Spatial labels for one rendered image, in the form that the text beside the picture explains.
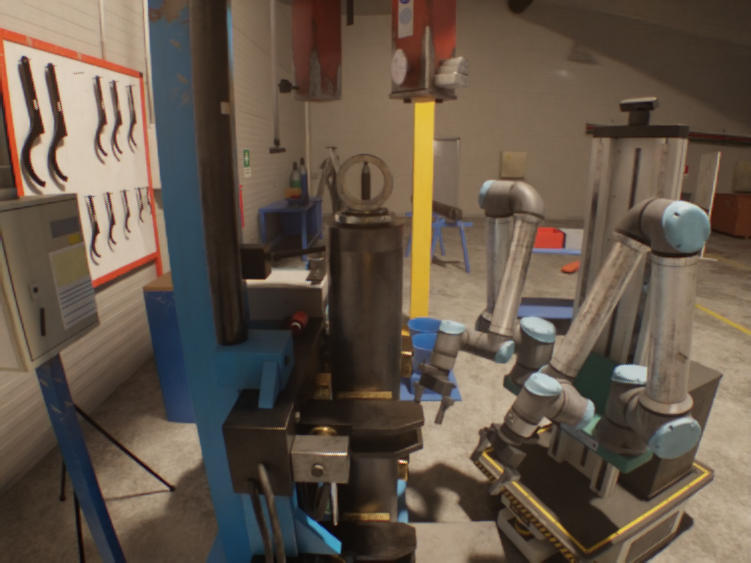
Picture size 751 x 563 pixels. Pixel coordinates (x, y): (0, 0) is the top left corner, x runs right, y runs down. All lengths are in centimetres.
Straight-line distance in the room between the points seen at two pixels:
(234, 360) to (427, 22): 90
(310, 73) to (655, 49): 1358
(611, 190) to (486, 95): 1066
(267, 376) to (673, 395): 110
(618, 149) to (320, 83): 109
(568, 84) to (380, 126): 532
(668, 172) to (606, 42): 1226
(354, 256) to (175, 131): 56
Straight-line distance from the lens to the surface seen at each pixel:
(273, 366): 107
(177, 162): 120
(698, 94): 1516
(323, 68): 126
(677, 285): 123
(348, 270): 109
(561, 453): 214
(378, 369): 119
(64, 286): 131
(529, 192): 160
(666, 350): 130
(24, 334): 122
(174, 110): 120
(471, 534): 200
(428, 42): 98
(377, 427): 109
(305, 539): 129
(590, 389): 184
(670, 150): 159
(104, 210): 345
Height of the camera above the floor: 164
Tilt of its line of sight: 17 degrees down
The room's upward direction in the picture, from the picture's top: straight up
